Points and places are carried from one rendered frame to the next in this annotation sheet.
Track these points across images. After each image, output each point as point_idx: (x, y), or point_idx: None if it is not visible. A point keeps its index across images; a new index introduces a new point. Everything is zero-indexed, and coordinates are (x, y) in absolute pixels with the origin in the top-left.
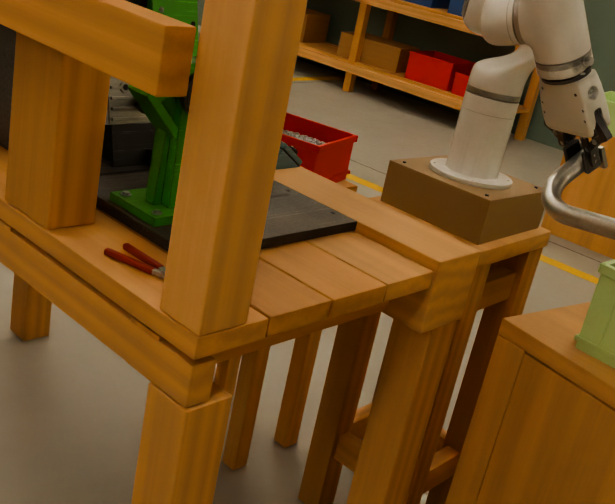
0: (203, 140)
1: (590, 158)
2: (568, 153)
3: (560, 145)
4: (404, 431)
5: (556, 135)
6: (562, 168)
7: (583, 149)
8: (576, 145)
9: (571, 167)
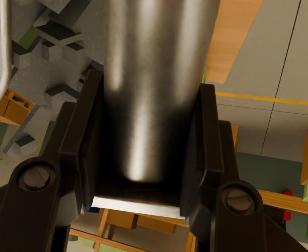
0: None
1: (58, 136)
2: (195, 146)
3: (247, 185)
4: None
5: (290, 248)
6: (149, 26)
7: (56, 178)
8: (183, 194)
9: (116, 58)
